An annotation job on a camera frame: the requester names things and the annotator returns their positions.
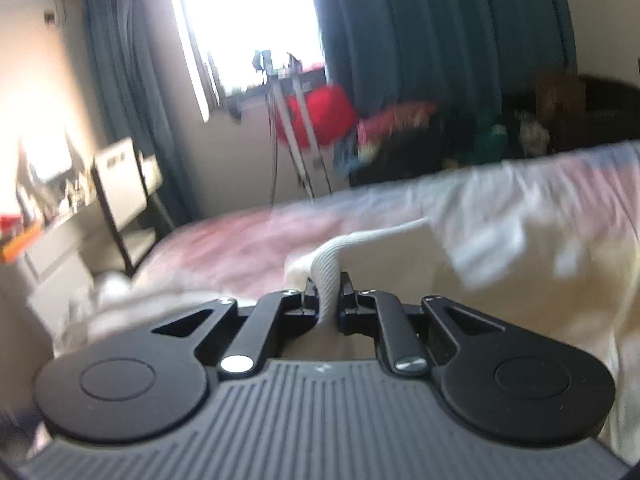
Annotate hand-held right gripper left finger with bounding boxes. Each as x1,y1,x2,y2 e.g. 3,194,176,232
150,280,321,376

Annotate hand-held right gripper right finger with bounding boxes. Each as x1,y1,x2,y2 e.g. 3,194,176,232
337,272,507,377

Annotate white pants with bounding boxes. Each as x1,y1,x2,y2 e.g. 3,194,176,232
282,217,531,361

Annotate pile of colourful clothes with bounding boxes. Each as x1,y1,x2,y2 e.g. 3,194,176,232
332,101,441,176

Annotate bed with pastel sheet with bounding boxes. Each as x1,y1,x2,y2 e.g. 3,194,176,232
50,140,640,461

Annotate red bag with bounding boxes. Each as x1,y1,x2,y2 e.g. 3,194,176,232
275,85,358,148

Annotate white box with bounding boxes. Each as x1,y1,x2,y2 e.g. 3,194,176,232
137,154,164,191

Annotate white and black chair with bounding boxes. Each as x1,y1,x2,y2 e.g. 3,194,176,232
90,136,176,277

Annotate green bag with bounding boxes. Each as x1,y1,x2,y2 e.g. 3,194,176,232
472,117,508,161

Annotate patterned cloth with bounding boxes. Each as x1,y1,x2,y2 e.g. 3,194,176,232
517,110,551,157

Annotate row of cosmetic bottles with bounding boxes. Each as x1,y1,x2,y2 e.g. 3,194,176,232
57,172,96,216

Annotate white vanity dresser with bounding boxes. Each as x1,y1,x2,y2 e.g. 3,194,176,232
0,205,108,321

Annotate window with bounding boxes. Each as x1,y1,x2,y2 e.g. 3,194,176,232
167,0,326,123

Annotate wide blue curtain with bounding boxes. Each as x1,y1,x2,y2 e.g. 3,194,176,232
305,0,578,111

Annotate orange box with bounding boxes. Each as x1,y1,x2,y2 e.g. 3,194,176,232
0,222,43,263

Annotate narrow blue curtain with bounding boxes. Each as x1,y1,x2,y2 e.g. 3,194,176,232
80,0,211,221

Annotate wavy vanity mirror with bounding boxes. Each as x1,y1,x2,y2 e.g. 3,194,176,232
15,120,76,201

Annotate dark armchair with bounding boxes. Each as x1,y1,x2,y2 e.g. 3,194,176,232
500,74,640,163

